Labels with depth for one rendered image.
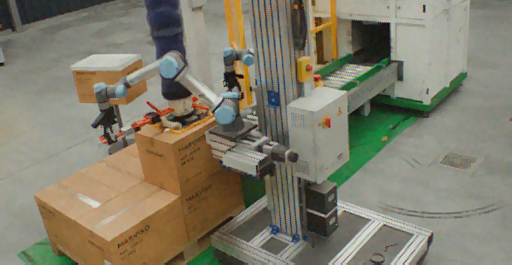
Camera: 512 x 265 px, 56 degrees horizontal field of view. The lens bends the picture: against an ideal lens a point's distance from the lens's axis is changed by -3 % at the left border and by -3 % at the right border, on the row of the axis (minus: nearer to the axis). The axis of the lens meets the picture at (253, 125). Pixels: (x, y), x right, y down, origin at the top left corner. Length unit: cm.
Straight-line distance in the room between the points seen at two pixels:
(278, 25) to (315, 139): 67
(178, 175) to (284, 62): 110
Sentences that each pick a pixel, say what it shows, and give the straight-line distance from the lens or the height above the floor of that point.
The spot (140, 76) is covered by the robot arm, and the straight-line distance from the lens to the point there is 310.
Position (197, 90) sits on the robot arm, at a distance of 289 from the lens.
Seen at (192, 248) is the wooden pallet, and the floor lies 8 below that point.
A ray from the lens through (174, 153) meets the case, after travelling 332.
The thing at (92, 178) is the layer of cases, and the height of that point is 54.
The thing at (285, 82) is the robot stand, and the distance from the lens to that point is 289.
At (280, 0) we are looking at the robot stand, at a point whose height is 182.
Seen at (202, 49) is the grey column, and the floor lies 106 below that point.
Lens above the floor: 232
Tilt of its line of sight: 24 degrees down
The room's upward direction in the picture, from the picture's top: 7 degrees counter-clockwise
